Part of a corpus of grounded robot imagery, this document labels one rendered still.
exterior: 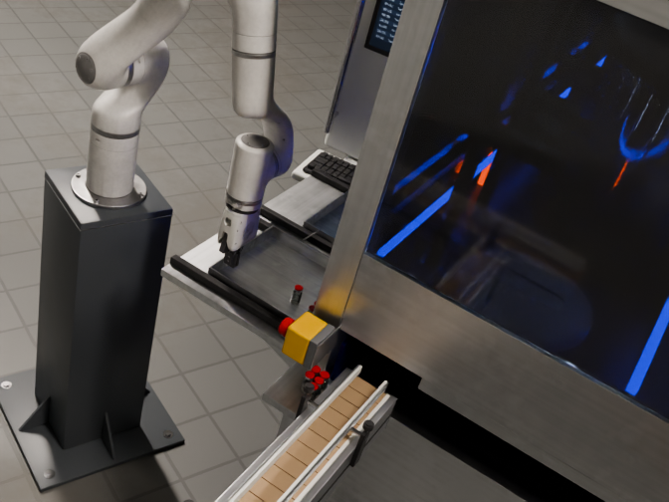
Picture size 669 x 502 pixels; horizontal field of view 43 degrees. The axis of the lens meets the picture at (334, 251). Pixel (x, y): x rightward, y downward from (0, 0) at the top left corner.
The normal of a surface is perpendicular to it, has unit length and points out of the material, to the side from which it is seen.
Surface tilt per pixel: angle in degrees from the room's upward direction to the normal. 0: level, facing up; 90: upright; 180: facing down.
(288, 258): 0
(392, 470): 90
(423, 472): 90
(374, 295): 90
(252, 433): 0
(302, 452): 0
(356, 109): 90
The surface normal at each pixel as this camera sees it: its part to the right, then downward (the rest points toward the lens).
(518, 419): -0.51, 0.40
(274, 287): 0.23, -0.79
